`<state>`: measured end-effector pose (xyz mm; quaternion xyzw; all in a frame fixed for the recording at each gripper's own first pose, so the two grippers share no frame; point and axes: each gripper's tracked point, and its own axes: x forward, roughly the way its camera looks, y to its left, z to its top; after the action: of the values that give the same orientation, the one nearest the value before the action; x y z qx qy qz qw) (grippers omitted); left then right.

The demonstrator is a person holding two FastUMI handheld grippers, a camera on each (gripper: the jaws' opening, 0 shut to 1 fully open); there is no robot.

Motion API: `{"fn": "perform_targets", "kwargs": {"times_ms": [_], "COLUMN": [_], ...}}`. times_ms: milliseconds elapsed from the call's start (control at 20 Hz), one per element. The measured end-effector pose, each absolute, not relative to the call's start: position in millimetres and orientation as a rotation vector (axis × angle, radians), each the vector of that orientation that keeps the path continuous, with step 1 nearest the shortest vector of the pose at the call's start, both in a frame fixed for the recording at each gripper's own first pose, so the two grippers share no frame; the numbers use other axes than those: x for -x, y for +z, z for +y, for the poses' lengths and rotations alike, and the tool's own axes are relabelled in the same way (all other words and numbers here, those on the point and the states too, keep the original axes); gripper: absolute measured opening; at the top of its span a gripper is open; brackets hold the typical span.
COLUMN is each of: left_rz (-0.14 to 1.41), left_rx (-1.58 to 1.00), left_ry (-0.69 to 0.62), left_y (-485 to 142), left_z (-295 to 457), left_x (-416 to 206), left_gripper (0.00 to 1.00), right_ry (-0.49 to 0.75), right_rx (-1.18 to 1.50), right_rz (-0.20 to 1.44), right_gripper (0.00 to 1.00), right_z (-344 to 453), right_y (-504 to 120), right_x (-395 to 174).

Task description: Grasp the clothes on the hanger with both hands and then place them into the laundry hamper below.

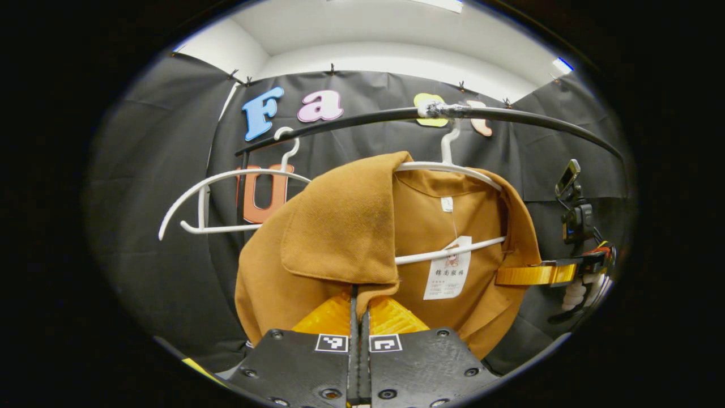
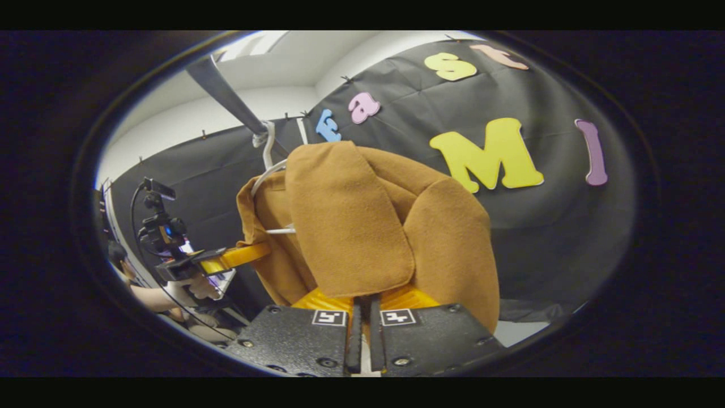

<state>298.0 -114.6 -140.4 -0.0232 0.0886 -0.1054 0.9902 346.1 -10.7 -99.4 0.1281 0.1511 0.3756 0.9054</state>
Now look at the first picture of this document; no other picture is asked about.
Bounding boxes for white plastic clothes hanger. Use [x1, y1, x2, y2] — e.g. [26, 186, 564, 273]
[157, 126, 312, 241]
[394, 124, 508, 266]

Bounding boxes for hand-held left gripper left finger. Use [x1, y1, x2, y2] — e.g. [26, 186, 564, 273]
[227, 285, 361, 407]

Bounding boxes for rectangular ceiling light panel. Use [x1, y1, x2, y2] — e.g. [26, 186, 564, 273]
[408, 0, 465, 13]

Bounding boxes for brown jacket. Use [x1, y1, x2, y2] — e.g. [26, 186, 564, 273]
[234, 151, 543, 360]

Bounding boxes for black metal clothes rack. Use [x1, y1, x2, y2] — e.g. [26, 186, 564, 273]
[234, 102, 625, 227]

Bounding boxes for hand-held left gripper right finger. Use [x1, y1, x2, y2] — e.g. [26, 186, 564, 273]
[361, 295, 502, 407]

